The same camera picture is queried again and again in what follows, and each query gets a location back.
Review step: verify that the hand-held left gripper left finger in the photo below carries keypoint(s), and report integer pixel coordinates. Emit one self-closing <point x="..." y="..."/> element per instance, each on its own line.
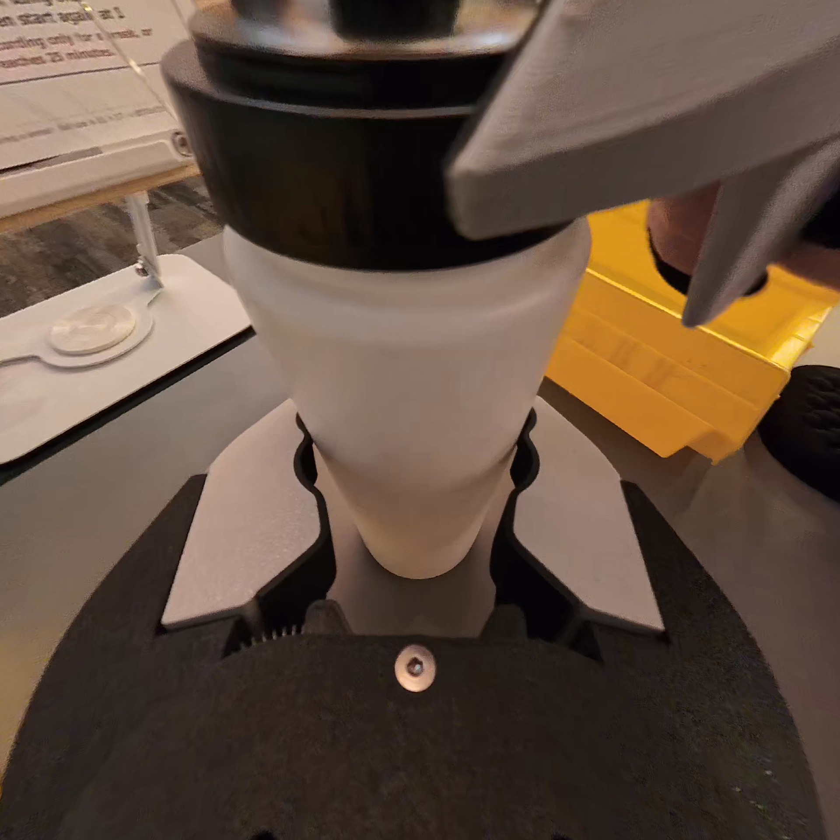
<point x="243" y="525"/>

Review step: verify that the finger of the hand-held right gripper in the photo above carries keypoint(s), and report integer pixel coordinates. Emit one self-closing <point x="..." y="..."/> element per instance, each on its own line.
<point x="656" y="98"/>
<point x="748" y="236"/>

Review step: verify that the person's right forearm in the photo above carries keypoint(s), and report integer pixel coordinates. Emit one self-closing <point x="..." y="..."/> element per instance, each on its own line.
<point x="807" y="433"/>

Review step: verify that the white stand base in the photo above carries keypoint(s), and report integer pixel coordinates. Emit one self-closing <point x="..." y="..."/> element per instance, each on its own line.
<point x="197" y="308"/>

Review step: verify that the person's right hand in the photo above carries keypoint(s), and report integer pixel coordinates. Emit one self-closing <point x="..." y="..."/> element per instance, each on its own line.
<point x="686" y="229"/>

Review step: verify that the white plastic bottle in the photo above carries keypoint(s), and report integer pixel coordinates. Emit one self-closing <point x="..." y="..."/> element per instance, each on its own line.
<point x="407" y="394"/>

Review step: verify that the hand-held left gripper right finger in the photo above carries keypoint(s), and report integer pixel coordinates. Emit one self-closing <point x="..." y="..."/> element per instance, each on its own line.
<point x="584" y="525"/>

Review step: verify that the yellow plastic bin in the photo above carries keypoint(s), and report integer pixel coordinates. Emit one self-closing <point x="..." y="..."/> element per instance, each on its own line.
<point x="656" y="367"/>

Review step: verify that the printed instruction sheet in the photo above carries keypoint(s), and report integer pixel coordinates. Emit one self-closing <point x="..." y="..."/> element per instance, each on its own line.
<point x="52" y="98"/>

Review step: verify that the black bottle lid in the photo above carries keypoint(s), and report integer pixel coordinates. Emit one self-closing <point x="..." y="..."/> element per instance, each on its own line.
<point x="328" y="184"/>

